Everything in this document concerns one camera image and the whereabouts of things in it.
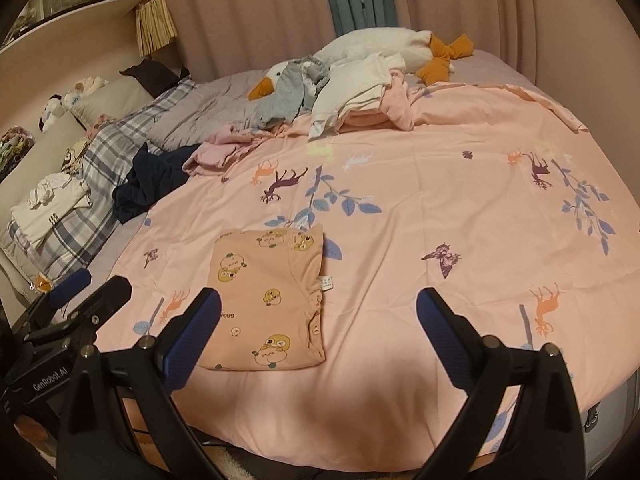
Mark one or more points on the plaid pillow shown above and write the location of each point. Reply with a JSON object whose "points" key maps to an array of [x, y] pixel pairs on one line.
{"points": [[110, 145]]}

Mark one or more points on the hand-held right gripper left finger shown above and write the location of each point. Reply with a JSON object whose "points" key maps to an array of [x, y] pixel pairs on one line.
{"points": [[192, 340]]}

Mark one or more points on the pleated yellow fabric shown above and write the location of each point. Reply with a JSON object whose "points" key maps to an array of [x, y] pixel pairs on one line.
{"points": [[155, 25]]}

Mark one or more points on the white garment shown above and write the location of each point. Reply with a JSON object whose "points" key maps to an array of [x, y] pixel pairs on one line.
{"points": [[350, 90]]}

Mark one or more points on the navy garment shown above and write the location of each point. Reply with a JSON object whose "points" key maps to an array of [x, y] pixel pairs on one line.
{"points": [[150, 185]]}

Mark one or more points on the pink animal print blanket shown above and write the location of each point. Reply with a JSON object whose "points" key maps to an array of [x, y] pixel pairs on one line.
{"points": [[425, 210]]}

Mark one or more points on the white goose plush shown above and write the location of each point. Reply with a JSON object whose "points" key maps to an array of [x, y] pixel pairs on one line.
{"points": [[370, 42]]}

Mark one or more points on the small pink cloth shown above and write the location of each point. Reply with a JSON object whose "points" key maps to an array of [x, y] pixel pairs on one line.
{"points": [[102, 125]]}

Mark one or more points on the black and white plush toy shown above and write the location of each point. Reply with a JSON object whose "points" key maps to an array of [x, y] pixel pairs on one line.
{"points": [[52, 110]]}

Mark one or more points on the grey garment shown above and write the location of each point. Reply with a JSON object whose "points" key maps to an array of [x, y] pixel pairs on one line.
{"points": [[290, 92]]}

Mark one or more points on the crumpled pink garment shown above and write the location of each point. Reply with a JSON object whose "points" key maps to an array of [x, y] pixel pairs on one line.
{"points": [[220, 152]]}

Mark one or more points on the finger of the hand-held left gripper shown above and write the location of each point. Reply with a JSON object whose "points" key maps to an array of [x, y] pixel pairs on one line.
{"points": [[70, 285], [107, 295]]}

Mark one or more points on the pink cartoon print shirt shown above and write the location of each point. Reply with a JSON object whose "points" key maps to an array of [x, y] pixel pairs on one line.
{"points": [[260, 310]]}

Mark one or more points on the white wall shelf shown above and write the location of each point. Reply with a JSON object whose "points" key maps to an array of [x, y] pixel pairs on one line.
{"points": [[75, 25]]}

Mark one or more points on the grey bed base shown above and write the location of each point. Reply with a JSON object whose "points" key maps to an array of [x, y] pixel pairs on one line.
{"points": [[615, 405]]}

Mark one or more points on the small orange object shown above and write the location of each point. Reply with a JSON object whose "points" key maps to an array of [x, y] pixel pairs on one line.
{"points": [[42, 283]]}

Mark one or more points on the pink curtain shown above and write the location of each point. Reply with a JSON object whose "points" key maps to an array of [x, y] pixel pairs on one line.
{"points": [[240, 15], [500, 5]]}

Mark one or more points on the beige fluffy rug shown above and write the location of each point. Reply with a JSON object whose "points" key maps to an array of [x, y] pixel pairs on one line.
{"points": [[237, 467]]}

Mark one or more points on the cartoon print cloth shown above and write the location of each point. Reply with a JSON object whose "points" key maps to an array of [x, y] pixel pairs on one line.
{"points": [[75, 157]]}

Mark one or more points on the grey quilt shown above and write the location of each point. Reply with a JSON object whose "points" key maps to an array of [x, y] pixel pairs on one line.
{"points": [[210, 105]]}

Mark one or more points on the dark brown cloth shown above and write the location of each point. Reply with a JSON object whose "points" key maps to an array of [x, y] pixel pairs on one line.
{"points": [[155, 75]]}

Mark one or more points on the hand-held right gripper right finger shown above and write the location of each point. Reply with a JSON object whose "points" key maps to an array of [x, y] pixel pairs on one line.
{"points": [[445, 345]]}

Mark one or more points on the multicoloured plush toy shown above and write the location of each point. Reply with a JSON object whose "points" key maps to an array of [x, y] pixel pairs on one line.
{"points": [[15, 147]]}

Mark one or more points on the white striped clothes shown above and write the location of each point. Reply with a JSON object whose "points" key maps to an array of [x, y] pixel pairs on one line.
{"points": [[50, 210]]}

